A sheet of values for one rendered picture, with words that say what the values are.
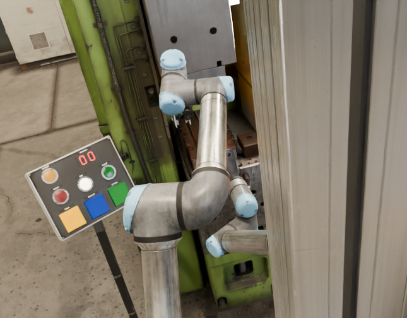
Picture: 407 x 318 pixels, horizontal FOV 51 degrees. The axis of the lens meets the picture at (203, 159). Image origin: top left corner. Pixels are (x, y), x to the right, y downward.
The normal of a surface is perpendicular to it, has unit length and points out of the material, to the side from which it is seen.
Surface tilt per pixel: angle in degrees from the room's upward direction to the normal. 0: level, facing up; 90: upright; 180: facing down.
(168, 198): 32
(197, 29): 90
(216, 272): 89
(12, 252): 0
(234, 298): 89
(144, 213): 59
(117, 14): 90
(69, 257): 0
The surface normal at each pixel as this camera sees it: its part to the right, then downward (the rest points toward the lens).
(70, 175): 0.44, -0.11
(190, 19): 0.21, 0.51
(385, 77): 0.00, 0.55
